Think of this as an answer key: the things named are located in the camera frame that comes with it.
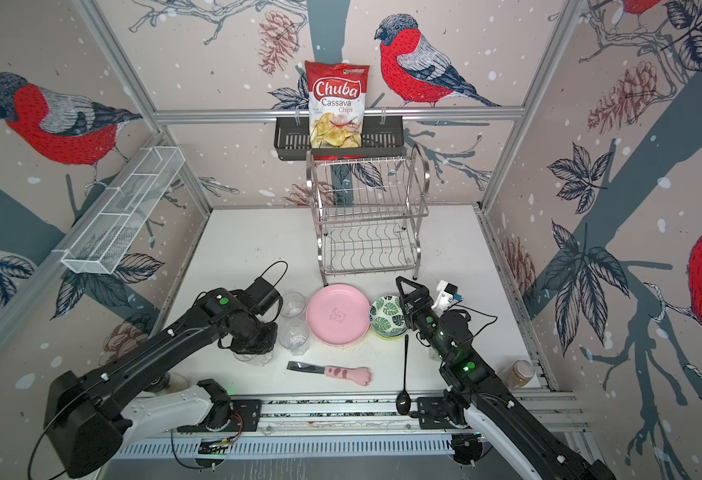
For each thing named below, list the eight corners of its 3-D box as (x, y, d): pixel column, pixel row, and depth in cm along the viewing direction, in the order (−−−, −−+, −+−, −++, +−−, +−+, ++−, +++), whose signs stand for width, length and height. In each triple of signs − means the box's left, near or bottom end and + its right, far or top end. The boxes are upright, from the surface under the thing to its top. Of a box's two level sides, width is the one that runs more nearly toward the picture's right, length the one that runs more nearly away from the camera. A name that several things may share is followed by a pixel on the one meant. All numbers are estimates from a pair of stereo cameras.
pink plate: (304, 347, 86) (303, 343, 83) (311, 289, 98) (310, 284, 96) (370, 347, 86) (371, 343, 83) (369, 289, 98) (369, 284, 96)
